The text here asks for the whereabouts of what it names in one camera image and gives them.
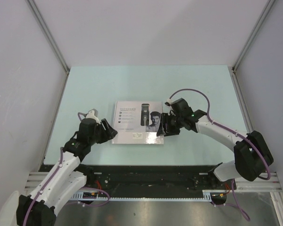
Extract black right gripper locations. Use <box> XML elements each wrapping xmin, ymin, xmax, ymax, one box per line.
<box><xmin>156</xmin><ymin>113</ymin><xmax>183</xmax><ymax>137</ymax></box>

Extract white cardboard box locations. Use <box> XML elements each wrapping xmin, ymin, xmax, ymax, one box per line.
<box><xmin>112</xmin><ymin>101</ymin><xmax>164</xmax><ymax>145</ymax></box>

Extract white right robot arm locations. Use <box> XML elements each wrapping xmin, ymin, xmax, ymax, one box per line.
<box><xmin>157</xmin><ymin>98</ymin><xmax>274</xmax><ymax>189</ymax></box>

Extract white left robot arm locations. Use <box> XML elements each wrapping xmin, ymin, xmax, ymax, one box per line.
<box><xmin>16</xmin><ymin>116</ymin><xmax>117</xmax><ymax>226</ymax></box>

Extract silver black hair clipper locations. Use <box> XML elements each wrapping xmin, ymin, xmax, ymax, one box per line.
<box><xmin>141</xmin><ymin>104</ymin><xmax>150</xmax><ymax>126</ymax></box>

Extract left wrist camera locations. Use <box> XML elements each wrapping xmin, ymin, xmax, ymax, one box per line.
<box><xmin>85</xmin><ymin>109</ymin><xmax>100</xmax><ymax>124</ymax></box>

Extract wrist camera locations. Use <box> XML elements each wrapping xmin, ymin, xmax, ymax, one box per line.
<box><xmin>85</xmin><ymin>109</ymin><xmax>100</xmax><ymax>124</ymax></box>
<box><xmin>165</xmin><ymin>99</ymin><xmax>172</xmax><ymax>106</ymax></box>

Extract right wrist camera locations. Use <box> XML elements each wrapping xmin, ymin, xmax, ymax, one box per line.
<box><xmin>165</xmin><ymin>99</ymin><xmax>172</xmax><ymax>106</ymax></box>

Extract aluminium frame rail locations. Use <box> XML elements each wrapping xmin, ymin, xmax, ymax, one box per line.
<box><xmin>229</xmin><ymin>67</ymin><xmax>283</xmax><ymax>226</ymax></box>

